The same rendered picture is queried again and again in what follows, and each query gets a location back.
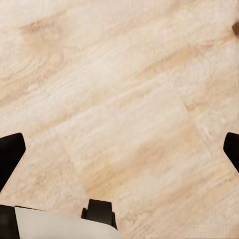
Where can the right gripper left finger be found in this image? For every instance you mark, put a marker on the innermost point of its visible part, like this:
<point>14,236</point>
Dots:
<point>12,148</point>

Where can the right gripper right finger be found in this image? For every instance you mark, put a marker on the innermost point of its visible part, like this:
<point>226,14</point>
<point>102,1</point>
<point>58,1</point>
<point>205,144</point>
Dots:
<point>231,148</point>

